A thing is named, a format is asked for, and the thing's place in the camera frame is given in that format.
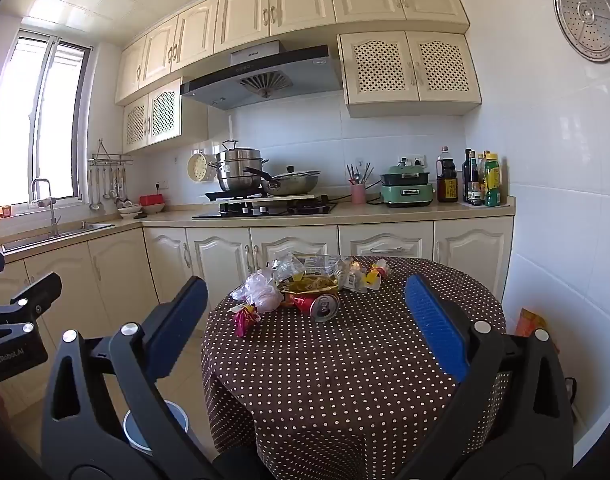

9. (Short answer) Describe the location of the cream cabinet row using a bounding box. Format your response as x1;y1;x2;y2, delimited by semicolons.
116;0;470;106
0;216;514;411

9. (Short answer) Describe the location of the sliding window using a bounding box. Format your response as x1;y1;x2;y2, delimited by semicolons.
0;30;94;209

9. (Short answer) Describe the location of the large soy sauce bottle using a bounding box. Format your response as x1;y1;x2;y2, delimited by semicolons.
436;146;459;203

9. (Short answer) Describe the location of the grey range hood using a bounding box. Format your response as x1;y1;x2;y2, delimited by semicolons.
180;40;344;111

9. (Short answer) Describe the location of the yellow snack bag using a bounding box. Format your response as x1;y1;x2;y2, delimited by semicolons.
280;275;340;295

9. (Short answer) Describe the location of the cream perforated steamer tray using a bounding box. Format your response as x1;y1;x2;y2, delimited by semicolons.
187;152;216;184

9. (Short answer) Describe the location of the pile of plastic wrappers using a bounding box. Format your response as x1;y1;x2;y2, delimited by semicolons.
231;267;286;313

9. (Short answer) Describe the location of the steel steamer pot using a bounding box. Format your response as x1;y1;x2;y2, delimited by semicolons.
207;140;269;193

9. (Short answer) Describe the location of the cream lattice door cabinet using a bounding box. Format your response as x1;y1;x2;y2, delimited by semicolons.
337;31;482;119
123;78;209;154

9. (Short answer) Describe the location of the row of hanging kitchen utensils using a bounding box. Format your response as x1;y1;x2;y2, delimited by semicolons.
89;165;134;211

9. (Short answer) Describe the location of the black gas stove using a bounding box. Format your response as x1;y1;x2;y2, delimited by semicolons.
191;197;338;220

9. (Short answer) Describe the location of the cream lower cabinet row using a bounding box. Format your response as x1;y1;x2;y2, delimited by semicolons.
0;216;514;411

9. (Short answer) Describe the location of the green yellow bottle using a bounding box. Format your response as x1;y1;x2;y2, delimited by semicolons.
484;152;502;208

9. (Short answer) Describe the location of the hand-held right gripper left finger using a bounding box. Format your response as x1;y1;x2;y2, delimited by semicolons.
41;275;220;480

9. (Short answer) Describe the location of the green electric cooker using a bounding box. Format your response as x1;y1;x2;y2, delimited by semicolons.
380;165;434;208

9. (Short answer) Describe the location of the red yellow candy wrapper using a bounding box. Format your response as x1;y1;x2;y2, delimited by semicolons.
365;258;390;288

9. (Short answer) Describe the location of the bundle of chopsticks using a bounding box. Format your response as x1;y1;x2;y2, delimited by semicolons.
347;161;374;186

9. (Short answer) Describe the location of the magenta snack wrapper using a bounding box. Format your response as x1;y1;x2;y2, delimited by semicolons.
233;305;262;338

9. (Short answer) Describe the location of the person's dark clothing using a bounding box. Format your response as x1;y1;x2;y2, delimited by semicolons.
212;447;286;480

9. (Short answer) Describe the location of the brown polka dot tablecloth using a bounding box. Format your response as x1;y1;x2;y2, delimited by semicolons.
201;256;508;480

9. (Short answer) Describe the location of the red soda can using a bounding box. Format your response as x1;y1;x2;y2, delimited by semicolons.
291;292;340;322

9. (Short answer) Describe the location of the round steel steamer plate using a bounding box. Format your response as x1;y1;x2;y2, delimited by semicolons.
553;0;610;63

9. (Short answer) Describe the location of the cream upper cabinet row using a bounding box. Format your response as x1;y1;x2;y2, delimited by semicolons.
116;0;470;106

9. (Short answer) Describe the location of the steel faucet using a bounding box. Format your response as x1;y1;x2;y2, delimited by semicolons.
31;178;62;237

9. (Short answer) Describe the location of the steel wok with lid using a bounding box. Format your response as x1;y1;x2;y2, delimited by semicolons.
243;165;322;196

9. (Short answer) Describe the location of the clear wrapper with black label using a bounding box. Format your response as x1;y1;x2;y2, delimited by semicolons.
270;252;338;281

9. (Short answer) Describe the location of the metal utensil rack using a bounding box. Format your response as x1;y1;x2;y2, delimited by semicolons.
88;138;134;167

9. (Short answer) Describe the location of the orange bag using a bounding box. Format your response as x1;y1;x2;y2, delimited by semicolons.
515;307;550;341

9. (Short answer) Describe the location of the dark glass bottle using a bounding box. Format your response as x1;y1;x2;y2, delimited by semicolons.
462;149;478;204

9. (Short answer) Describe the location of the black induction cooker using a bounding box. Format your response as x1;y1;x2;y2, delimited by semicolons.
204;187;266;201

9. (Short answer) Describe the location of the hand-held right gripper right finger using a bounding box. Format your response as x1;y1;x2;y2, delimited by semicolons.
395;274;576;480

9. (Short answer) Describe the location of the white round trash bin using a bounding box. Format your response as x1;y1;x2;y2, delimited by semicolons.
123;400;193;456

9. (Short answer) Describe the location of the steel sink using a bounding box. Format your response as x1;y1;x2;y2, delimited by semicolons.
2;221;116;254

